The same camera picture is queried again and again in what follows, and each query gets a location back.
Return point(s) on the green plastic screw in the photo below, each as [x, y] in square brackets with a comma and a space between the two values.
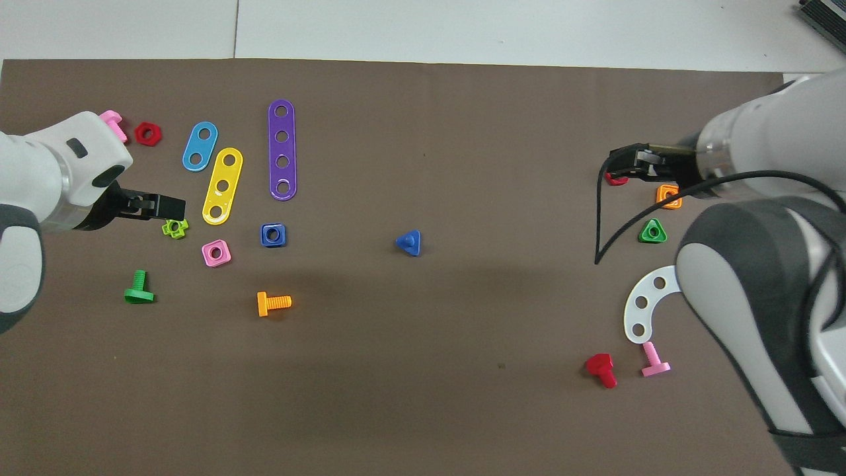
[139, 291]

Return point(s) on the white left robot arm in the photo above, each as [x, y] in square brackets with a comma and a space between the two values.
[39, 178]

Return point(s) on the purple four-hole plate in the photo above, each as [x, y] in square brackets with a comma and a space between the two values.
[282, 149]

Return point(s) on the blue two-hole plate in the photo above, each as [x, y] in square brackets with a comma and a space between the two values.
[200, 146]

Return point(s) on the orange square nut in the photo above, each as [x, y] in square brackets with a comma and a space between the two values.
[661, 203]

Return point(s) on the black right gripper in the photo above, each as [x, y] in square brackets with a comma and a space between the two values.
[674, 168]

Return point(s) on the red plastic screw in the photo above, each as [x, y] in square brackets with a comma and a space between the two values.
[603, 369]

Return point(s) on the blue square nut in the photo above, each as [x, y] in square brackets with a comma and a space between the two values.
[265, 242]

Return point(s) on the pink plastic screw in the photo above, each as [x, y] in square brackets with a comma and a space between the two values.
[114, 120]
[654, 363]

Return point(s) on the red hexagon nut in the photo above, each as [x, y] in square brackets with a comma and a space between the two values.
[615, 180]
[139, 139]

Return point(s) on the yellow three-hole plate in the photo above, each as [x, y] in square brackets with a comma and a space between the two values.
[226, 173]

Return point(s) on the green triangle nut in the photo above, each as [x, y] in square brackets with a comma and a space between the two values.
[644, 237]

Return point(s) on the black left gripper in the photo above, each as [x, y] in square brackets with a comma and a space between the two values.
[122, 205]

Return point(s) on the pink square nut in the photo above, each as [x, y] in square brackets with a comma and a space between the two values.
[207, 260]

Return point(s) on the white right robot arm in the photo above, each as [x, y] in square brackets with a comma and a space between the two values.
[760, 264]

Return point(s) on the dark grey ribbed device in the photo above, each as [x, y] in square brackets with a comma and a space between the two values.
[826, 16]

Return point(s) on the lime green flower nut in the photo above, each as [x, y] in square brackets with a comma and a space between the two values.
[168, 231]

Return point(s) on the brown table mat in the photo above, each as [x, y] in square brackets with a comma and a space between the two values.
[429, 370]

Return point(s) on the orange plastic screw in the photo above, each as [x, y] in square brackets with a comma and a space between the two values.
[271, 304]

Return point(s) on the blue triangle-head screw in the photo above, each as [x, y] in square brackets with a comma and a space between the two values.
[410, 243]

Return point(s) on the white curved perforated plate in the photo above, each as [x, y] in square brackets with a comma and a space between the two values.
[644, 297]

